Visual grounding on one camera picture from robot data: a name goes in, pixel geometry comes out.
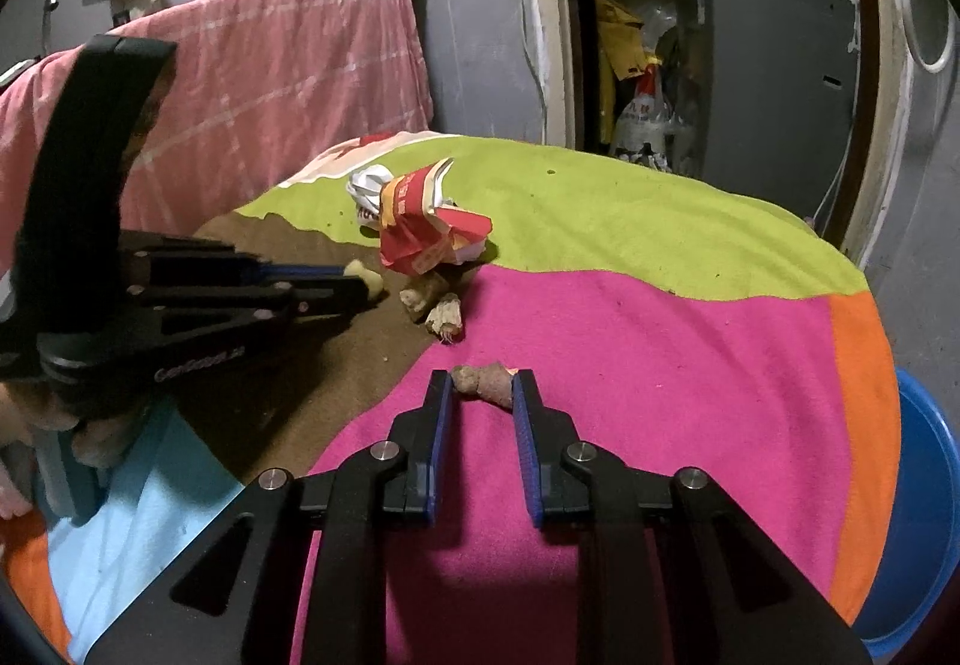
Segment blue plastic bucket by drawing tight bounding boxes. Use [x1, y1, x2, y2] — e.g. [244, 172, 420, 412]
[851, 369, 960, 662]

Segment grey metal cabinet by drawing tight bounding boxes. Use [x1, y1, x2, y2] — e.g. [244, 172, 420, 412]
[679, 0, 860, 220]

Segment wooden door frame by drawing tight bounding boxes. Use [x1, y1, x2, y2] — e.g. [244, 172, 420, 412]
[521, 0, 912, 261]

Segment white hose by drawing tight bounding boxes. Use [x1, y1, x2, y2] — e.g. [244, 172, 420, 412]
[904, 0, 957, 74]

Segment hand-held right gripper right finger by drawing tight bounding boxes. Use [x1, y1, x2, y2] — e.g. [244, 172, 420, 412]
[511, 369, 871, 665]

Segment white sack with red top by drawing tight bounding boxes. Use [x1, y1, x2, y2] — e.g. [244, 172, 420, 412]
[611, 61, 676, 171]

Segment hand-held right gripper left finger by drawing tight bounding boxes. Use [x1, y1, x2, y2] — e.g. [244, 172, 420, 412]
[86, 369, 456, 665]

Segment colourful patchwork blanket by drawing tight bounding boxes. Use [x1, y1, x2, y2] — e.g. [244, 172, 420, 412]
[0, 131, 901, 665]

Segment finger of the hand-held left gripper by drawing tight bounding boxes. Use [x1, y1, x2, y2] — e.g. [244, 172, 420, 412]
[127, 279, 387, 323]
[124, 234, 350, 284]

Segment small pale ginger piece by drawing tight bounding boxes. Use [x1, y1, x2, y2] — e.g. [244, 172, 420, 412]
[343, 260, 385, 300]

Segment pink checked cloth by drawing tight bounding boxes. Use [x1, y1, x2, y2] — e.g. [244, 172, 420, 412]
[0, 0, 434, 246]

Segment white wrapper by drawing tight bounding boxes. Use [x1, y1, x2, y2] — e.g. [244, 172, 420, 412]
[346, 164, 395, 235]

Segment yellow bag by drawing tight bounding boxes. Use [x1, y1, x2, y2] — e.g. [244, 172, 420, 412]
[596, 0, 647, 145]

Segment person's left hand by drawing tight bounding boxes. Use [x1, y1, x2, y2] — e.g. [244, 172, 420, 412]
[0, 376, 155, 479]

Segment red and white carton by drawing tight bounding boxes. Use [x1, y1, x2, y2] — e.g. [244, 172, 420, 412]
[379, 159, 494, 276]

